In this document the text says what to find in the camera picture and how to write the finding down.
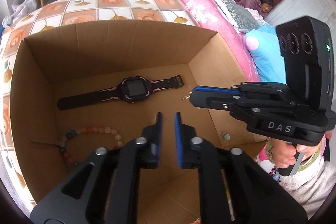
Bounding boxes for patterned tile table mat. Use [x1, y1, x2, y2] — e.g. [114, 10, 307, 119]
[1, 0, 197, 215]

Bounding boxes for blue pillow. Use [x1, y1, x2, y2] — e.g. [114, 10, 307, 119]
[245, 23, 286, 84]

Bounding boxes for purple black smart watch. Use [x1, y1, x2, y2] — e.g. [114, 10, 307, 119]
[57, 75, 185, 110]

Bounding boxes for pink floral blanket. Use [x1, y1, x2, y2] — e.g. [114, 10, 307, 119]
[181, 0, 261, 82]

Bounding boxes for person in background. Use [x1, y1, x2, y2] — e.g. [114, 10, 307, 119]
[237, 0, 274, 18]

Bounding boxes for multicolour bead bracelet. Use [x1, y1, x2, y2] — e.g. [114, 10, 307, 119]
[58, 126, 124, 166]

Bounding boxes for brown cardboard box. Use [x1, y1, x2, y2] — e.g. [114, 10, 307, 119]
[5, 20, 260, 223]

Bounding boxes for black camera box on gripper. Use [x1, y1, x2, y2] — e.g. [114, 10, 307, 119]
[276, 15, 334, 111]

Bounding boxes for person right hand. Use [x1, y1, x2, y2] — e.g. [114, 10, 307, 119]
[270, 138, 321, 168]

